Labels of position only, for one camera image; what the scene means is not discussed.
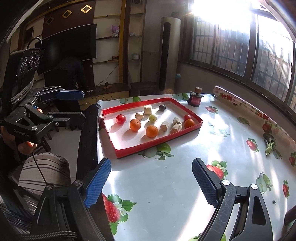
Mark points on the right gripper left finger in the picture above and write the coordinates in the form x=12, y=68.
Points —
x=94, y=182

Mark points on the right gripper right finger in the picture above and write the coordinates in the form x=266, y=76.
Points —
x=208, y=181

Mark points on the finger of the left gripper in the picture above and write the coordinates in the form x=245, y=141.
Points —
x=70, y=95
x=67, y=118

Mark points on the orange mandarin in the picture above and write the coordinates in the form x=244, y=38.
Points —
x=135, y=125

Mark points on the small beige foam piece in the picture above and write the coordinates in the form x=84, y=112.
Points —
x=139, y=116

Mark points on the orange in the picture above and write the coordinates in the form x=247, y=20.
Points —
x=151, y=131
x=189, y=123

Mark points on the large beige foam chunk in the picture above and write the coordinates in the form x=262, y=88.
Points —
x=176, y=128

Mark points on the beige foam cube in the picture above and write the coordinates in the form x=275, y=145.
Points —
x=147, y=110

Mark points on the small red tomato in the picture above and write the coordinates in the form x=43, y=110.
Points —
x=187, y=117

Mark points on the green grape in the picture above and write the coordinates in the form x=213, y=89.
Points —
x=152, y=118

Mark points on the dark purple plum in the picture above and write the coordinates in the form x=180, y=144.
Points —
x=162, y=107

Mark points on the operator left hand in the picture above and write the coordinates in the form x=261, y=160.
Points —
x=25, y=148

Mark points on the black television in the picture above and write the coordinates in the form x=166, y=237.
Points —
x=78, y=43

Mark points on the striped trouser leg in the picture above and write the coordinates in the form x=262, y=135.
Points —
x=43, y=169

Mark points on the red rimmed white tray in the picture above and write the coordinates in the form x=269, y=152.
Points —
x=127, y=142

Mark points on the fruit print tablecloth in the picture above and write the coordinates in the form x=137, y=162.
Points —
x=221, y=171

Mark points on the purple plush toy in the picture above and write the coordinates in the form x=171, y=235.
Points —
x=115, y=31

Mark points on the dark ink bottle with cork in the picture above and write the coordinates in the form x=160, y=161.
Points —
x=195, y=97

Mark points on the white tower air conditioner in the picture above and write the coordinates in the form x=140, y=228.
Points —
x=168, y=53

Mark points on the barred window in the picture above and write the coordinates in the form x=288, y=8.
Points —
x=243, y=40

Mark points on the wooden wall shelf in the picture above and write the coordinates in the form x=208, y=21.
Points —
x=119, y=59

